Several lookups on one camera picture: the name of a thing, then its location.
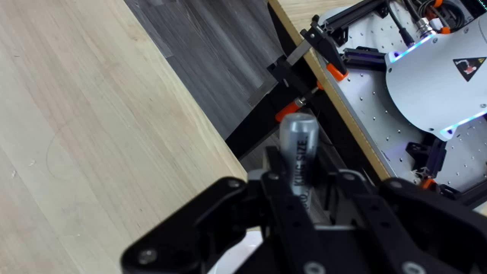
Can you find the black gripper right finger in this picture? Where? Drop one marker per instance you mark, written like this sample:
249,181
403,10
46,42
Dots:
393,226

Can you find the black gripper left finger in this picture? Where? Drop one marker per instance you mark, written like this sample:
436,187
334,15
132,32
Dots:
193,239

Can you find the silver king size marker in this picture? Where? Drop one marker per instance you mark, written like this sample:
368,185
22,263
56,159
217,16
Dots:
299,141

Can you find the perforated grey mounting board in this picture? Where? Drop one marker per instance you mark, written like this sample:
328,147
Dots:
404,149

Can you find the black orange bar clamp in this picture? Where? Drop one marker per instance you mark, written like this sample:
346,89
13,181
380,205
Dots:
293,73

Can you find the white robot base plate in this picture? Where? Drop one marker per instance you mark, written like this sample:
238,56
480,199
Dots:
441,82

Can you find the black aluminium frame bar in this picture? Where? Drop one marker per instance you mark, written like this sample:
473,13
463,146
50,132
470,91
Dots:
352,13

